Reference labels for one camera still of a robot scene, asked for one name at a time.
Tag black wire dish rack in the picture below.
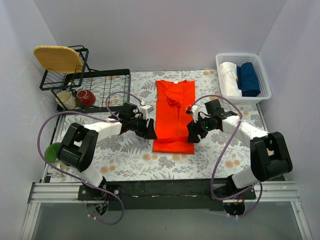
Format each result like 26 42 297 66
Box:
38 45 132 113

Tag white plastic basket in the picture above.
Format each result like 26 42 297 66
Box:
215 53 272 105

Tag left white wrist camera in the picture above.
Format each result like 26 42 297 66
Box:
139 104 154 119

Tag rolled blue t shirt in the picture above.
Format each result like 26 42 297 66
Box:
236 62 261 98

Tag green floral mug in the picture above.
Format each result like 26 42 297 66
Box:
44 142 68 177

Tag orange t shirt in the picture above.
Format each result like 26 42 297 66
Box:
152 80 196 154

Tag aluminium frame rail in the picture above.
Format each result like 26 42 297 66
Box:
21 181 312 240

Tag woven yellow plate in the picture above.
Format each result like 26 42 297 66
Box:
33 45 83 74

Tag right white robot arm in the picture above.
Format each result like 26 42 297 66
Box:
186 99 293 199

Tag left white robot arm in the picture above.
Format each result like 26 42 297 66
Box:
56 102 157 200

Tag rolled white t shirt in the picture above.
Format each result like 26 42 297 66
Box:
219 62 242 97

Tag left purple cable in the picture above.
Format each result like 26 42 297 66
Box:
36 91 146 225

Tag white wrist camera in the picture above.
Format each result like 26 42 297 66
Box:
139 104 154 119
185 105 199 117

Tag cream mug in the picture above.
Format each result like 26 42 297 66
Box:
55 90 76 110

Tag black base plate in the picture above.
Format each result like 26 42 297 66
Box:
77 178 244 211

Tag red mug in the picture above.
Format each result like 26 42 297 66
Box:
76 90 96 108

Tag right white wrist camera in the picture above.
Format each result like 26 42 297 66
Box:
185 105 199 117

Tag purple cable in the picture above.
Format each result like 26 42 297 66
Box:
186 94 263 217
36 91 146 225

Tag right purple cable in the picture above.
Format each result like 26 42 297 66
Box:
186 94 263 217

